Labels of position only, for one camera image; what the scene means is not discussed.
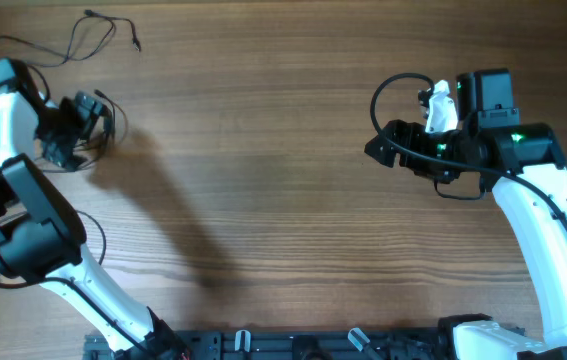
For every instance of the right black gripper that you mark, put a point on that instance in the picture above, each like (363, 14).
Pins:
(402, 145)

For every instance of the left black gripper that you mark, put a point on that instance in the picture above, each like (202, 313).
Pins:
(74, 132)

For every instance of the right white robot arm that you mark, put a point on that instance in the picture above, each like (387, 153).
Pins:
(474, 126)

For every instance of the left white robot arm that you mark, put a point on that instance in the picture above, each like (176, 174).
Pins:
(42, 237)

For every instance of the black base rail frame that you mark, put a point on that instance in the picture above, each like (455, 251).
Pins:
(406, 343)

